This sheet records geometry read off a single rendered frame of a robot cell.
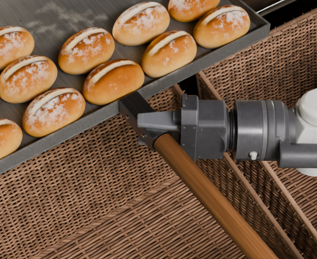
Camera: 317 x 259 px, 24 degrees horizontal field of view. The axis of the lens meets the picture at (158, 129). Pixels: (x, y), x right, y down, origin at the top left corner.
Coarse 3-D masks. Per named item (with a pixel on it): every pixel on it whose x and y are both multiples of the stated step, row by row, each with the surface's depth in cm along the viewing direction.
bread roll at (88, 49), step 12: (72, 36) 115; (84, 36) 114; (96, 36) 115; (108, 36) 116; (72, 48) 114; (84, 48) 114; (96, 48) 115; (108, 48) 116; (60, 60) 115; (72, 60) 114; (84, 60) 114; (96, 60) 115; (72, 72) 115; (84, 72) 116
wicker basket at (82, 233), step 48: (96, 144) 157; (0, 192) 149; (48, 192) 156; (96, 192) 165; (144, 192) 173; (240, 192) 156; (0, 240) 155; (48, 240) 163; (144, 240) 166; (192, 240) 166; (288, 240) 148
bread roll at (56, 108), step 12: (48, 96) 107; (60, 96) 107; (72, 96) 108; (36, 108) 106; (48, 108) 106; (60, 108) 107; (72, 108) 108; (84, 108) 111; (24, 120) 107; (36, 120) 106; (48, 120) 106; (60, 120) 107; (72, 120) 108; (36, 132) 107; (48, 132) 107
